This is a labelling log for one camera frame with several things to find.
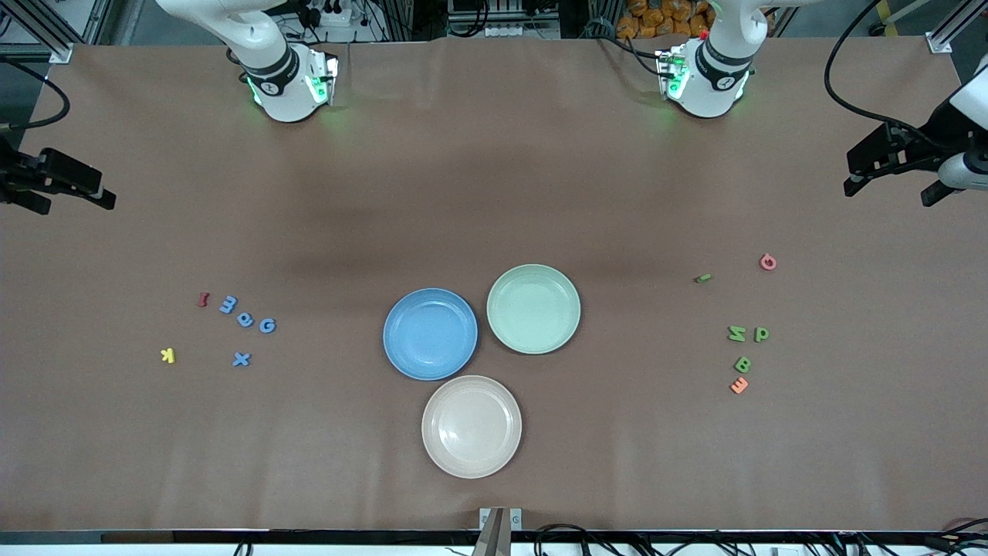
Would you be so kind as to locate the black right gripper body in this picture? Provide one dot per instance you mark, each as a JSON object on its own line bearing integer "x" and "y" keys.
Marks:
{"x": 14, "y": 173}

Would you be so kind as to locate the green foam letter N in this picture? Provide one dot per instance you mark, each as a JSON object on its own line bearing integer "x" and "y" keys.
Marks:
{"x": 737, "y": 333}

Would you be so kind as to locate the blue foam letter a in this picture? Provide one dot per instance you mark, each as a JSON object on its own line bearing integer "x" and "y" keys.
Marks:
{"x": 245, "y": 319}

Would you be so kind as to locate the green foam letter B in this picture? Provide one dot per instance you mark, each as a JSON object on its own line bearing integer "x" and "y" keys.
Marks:
{"x": 742, "y": 364}

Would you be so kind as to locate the blue foam letter G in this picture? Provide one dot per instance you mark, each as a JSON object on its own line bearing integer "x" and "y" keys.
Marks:
{"x": 267, "y": 325}

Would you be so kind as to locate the blue foam letter X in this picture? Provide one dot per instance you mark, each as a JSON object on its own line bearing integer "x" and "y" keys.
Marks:
{"x": 241, "y": 359}

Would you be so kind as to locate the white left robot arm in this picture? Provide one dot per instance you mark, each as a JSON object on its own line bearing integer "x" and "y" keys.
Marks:
{"x": 714, "y": 69}

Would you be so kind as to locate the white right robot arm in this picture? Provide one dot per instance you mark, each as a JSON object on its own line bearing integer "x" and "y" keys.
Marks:
{"x": 278, "y": 46}

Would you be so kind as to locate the pink-red foam letter G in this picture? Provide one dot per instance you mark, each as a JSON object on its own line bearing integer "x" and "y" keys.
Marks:
{"x": 768, "y": 262}

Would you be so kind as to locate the blue foam letter E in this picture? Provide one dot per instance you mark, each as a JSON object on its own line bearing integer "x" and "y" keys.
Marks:
{"x": 228, "y": 304}

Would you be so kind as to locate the yellow foam letter K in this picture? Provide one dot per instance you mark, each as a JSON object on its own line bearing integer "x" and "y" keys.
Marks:
{"x": 167, "y": 355}

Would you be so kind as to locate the orange foam letter E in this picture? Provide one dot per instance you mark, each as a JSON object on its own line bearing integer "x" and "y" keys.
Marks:
{"x": 739, "y": 384}

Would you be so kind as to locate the bag of orange fruit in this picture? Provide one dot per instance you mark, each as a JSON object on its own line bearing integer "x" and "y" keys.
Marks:
{"x": 656, "y": 19}

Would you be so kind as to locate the white power strip with plugs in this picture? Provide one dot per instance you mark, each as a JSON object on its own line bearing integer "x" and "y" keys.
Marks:
{"x": 336, "y": 14}

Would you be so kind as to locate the green plate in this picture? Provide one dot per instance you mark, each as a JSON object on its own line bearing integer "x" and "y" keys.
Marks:
{"x": 533, "y": 309}

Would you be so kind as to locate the blue plate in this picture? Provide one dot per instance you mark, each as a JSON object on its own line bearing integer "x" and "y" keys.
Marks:
{"x": 430, "y": 333}

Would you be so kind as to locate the long white socket strip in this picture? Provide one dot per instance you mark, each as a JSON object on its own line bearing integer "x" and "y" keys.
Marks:
{"x": 517, "y": 31}

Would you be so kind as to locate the beige plate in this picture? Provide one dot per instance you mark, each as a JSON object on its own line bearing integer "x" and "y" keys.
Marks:
{"x": 472, "y": 426}

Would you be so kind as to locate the aluminium frame corner profile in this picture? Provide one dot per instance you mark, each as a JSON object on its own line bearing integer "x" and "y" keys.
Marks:
{"x": 939, "y": 42}
{"x": 60, "y": 52}

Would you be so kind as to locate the aluminium camera pole with bracket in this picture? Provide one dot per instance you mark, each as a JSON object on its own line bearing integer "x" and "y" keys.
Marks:
{"x": 494, "y": 537}

